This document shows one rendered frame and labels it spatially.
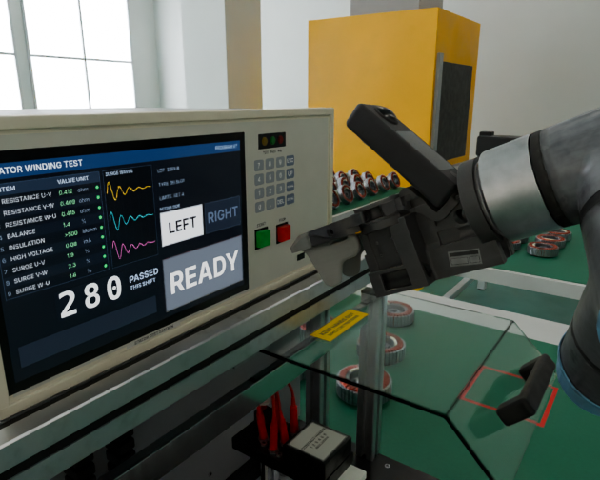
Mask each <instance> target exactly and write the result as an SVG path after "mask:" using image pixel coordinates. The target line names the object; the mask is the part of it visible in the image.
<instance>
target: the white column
mask: <svg viewBox="0 0 600 480"><path fill-rule="evenodd" d="M180 6H181V22H182V38H183V54H184V71H185V88H186V104H187V109H262V108H263V92H262V43H261V0H180Z"/></svg>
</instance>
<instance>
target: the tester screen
mask: <svg viewBox="0 0 600 480"><path fill-rule="evenodd" d="M239 195H240V221H241V224H240V225H236V226H233V227H229V228H226V229H222V230H218V231H214V232H211V233H207V234H204V235H200V236H197V237H193V238H191V239H188V240H184V241H181V242H177V243H174V244H170V245H167V246H165V247H162V234H161V222H160V213H163V212H167V211H172V210H179V209H183V208H187V207H192V206H196V205H201V204H205V203H209V202H213V201H218V200H222V199H227V198H231V197H235V196H239ZM239 235H242V260H243V280H242V281H239V282H237V283H235V284H232V285H230V286H228V287H225V288H223V289H220V290H218V291H215V292H213V293H211V294H208V295H206V296H203V297H201V298H199V299H196V300H194V301H192V302H189V303H188V304H186V305H183V306H181V307H178V308H176V309H174V310H170V311H168V312H167V309H166V296H165V284H164V272H163V260H164V259H167V258H171V257H173V256H176V255H179V254H182V253H185V252H188V251H192V250H197V249H200V248H203V247H205V246H209V245H212V244H215V243H218V242H221V241H224V240H228V239H231V238H233V237H236V236H239ZM121 271H123V272H124V279H125V290H126V299H123V300H121V301H118V302H115V303H112V304H110V305H107V306H105V307H102V308H100V309H97V310H92V311H90V312H87V313H84V314H82V315H79V316H76V317H73V318H71V319H69V320H66V321H63V322H61V323H57V316H56V309H55V303H54V296H53V294H54V293H55V292H58V291H61V290H66V289H69V288H72V287H75V286H79V285H82V284H85V283H88V282H90V281H94V280H97V279H100V278H103V277H106V276H109V275H113V274H115V273H118V272H121ZM242 285H244V255H243V225H242V194H241V164H240V140H239V141H229V142H219V143H208V144H199V145H188V146H179V147H168V148H159V149H149V150H130V151H119V152H110V153H99V154H90V155H79V156H70V157H59V158H50V159H39V160H29V161H19V162H9V163H0V296H1V302H2V308H3V312H4V318H5V324H6V330H7V336H8V341H9V347H10V358H11V362H12V368H13V374H14V380H15V383H18V382H20V381H22V380H25V379H27V378H29V377H32V376H33V375H35V374H37V373H40V372H42V371H44V370H48V369H50V368H53V367H55V366H57V365H60V364H62V363H64V362H66V361H69V360H71V359H72V358H75V357H77V356H79V355H82V354H84V353H86V352H88V351H91V350H94V349H97V348H99V347H101V346H104V345H106V344H108V343H110V342H112V341H114V340H116V339H119V338H121V337H123V336H126V335H128V334H130V333H133V332H135V331H137V330H140V329H142V328H144V327H147V326H149V325H151V324H154V323H156V322H158V321H161V320H163V319H165V318H167V317H170V316H172V315H174V314H176V313H178V312H180V311H183V310H186V309H188V308H191V307H193V306H195V305H198V304H200V303H202V302H205V301H207V300H209V299H211V298H213V297H215V296H217V295H220V294H222V293H224V292H227V291H229V290H233V289H235V288H237V287H239V286H242ZM154 295H155V297H156V308H157V312H156V313H153V314H151V315H148V316H146V317H144V318H141V319H139V320H136V321H134V322H131V323H129V324H127V325H125V326H123V327H120V328H118V329H116V330H112V331H109V332H107V333H105V334H102V335H100V336H97V337H95V338H92V339H91V340H89V341H86V342H84V343H81V344H79V345H77V346H74V347H72V348H69V349H67V350H63V351H61V352H58V353H56V354H54V355H52V356H50V357H47V358H45V359H42V360H40V361H38V362H35V363H33V364H30V365H28V366H25V367H24V368H22V369H21V363H20V357H19V351H18V348H19V347H22V346H25V345H27V344H29V343H31V342H34V341H37V340H39V339H42V338H45V337H47V336H50V335H52V334H55V333H57V332H59V331H62V330H66V329H69V328H71V327H74V326H77V325H79V324H82V323H85V322H87V321H89V320H91V319H94V318H97V317H99V316H102V315H105V314H107V313H110V312H112V311H115V310H119V309H122V308H124V307H126V306H129V305H132V304H134V303H137V302H139V301H142V300H145V299H147V298H150V297H152V296H154Z"/></svg>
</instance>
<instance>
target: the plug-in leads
mask: <svg viewBox="0 0 600 480"><path fill-rule="evenodd" d="M288 386H289V388H290V392H291V405H290V435H291V436H293V435H294V434H295V433H296V432H298V431H299V429H298V413H297V406H296V403H295V397H294V392H293V389H292V386H291V384H290V383H288ZM274 395H275V398H274ZM274 395H273V396H272V397H271V403H272V408H271V407H269V406H267V405H268V404H269V403H270V399H267V400H266V401H265V402H263V403H262V404H261V407H260V405H259V406H258V407H257V408H256V410H255V411H254V422H255V423H257V426H258V432H259V436H258V440H259V442H260V443H261V442H262V441H266V442H268V441H269V440H270V446H269V447H268V452H269V454H276V453H277V452H278V451H279V448H278V447H277V439H278V433H279V432H280V438H281V440H280V445H281V446H282V447H283V445H284V444H285V443H286V442H287V441H288V440H289V435H288V430H287V424H286V419H285V418H284V415H283V412H282V409H281V402H280V396H279V392H276V393H275V394H274ZM270 420H271V423H270V437H268V434H267V429H266V424H268V422H269V421H270Z"/></svg>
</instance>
